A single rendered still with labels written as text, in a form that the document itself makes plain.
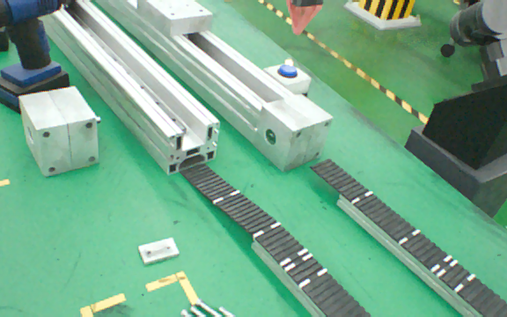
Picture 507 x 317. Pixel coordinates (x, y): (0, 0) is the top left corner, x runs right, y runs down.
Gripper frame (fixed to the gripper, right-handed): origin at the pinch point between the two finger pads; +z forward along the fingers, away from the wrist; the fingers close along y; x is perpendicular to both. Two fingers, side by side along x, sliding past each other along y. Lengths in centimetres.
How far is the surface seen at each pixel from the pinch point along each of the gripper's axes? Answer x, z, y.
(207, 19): -19.8, 4.9, 9.1
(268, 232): 33.2, 12.8, 31.9
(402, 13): -144, 86, -278
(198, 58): -9.0, 7.8, 18.0
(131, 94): -1.2, 7.7, 36.9
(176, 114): 2.7, 11.5, 29.8
